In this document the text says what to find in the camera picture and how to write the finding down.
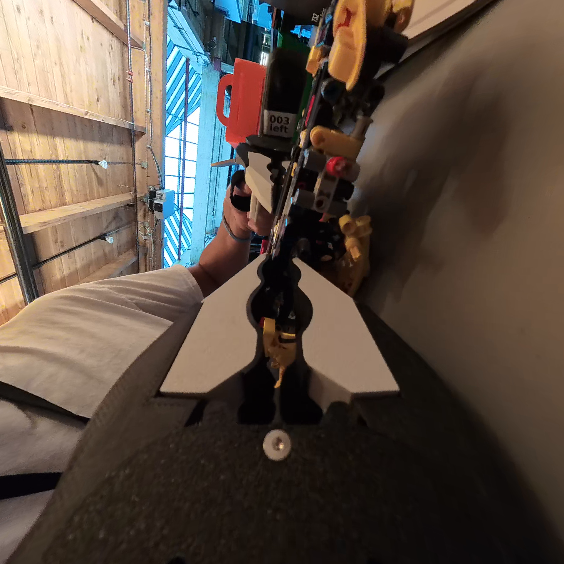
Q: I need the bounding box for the red bag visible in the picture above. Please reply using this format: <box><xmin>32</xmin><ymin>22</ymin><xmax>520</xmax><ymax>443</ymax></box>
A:
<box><xmin>216</xmin><ymin>57</ymin><xmax>269</xmax><ymax>146</ymax></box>

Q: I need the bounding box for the person's white shirt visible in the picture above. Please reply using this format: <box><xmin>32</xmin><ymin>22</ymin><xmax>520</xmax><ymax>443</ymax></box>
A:
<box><xmin>0</xmin><ymin>264</ymin><xmax>205</xmax><ymax>551</ymax></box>

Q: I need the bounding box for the yellow brick car model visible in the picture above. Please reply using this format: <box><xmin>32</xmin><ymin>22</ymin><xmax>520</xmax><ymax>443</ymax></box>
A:
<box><xmin>260</xmin><ymin>0</ymin><xmax>415</xmax><ymax>388</ymax></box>

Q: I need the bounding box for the person's left hand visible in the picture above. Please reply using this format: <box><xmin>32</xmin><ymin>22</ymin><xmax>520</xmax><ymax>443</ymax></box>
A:
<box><xmin>222</xmin><ymin>169</ymin><xmax>265</xmax><ymax>241</ymax></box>

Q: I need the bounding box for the large window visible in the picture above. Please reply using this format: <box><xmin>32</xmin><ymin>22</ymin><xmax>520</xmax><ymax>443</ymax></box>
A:
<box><xmin>164</xmin><ymin>0</ymin><xmax>230</xmax><ymax>268</ymax></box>

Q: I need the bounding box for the green plastic bin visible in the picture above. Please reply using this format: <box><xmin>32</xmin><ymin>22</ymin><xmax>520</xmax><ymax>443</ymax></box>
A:
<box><xmin>282</xmin><ymin>31</ymin><xmax>311</xmax><ymax>128</ymax></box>

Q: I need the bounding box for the open instruction booklet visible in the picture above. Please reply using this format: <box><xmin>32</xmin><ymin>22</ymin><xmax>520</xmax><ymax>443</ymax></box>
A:
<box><xmin>401</xmin><ymin>0</ymin><xmax>498</xmax><ymax>42</ymax></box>

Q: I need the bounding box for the grey electrical box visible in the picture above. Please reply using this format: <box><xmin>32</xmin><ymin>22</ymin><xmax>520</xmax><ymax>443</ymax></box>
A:
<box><xmin>147</xmin><ymin>187</ymin><xmax>175</xmax><ymax>219</ymax></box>

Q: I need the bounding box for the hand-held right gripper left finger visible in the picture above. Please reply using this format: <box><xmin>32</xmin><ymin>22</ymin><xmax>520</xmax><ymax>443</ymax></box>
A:
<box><xmin>160</xmin><ymin>255</ymin><xmax>270</xmax><ymax>398</ymax></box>

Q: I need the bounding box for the person's left forearm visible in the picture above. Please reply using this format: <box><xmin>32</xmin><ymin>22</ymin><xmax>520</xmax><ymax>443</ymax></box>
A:
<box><xmin>187</xmin><ymin>229</ymin><xmax>261</xmax><ymax>298</ymax></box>

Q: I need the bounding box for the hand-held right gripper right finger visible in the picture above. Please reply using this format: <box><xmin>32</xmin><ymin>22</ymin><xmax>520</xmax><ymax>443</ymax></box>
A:
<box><xmin>293</xmin><ymin>258</ymin><xmax>401</xmax><ymax>413</ymax></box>

